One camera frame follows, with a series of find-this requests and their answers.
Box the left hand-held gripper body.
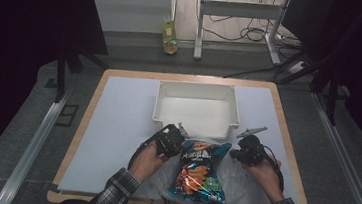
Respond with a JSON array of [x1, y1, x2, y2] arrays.
[[153, 119, 192, 161]]

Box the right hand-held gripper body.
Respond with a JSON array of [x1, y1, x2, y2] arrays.
[[232, 122, 270, 168]]

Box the clear smiley plastic bag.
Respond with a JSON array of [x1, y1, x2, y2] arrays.
[[144, 130, 258, 204]]

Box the blue orange snack packet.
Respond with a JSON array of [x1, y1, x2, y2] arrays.
[[166, 136, 234, 204]]

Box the person's left hand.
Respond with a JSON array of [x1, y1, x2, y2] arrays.
[[126, 136, 172, 186]]

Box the person's right hand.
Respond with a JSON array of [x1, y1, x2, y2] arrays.
[[240, 154, 290, 204]]

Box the white plastic bin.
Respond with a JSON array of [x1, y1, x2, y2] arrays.
[[150, 78, 245, 143]]

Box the white table mat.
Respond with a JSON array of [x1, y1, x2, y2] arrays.
[[58, 69, 308, 204]]

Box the white power strip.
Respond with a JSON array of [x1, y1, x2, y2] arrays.
[[285, 58, 309, 77]]

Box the black metal stand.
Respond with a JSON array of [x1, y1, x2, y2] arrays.
[[51, 44, 112, 109], [266, 47, 355, 128]]

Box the black floor plate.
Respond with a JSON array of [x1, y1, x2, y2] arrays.
[[53, 102, 80, 128]]

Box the yellow drink bottle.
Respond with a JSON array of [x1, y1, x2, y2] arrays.
[[159, 12, 182, 56]]

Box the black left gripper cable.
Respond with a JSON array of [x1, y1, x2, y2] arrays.
[[127, 119, 172, 175]]

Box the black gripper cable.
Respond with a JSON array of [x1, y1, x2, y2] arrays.
[[258, 144, 289, 194], [127, 119, 172, 175]]

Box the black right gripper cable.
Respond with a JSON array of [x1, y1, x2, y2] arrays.
[[258, 144, 289, 194]]

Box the aluminium floor rail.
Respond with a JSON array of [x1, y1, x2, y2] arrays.
[[0, 79, 73, 204], [302, 92, 362, 204]]

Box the black floor cables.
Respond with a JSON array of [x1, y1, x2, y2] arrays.
[[191, 0, 308, 50]]

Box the white metal desk frame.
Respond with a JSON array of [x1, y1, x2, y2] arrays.
[[192, 0, 293, 69]]

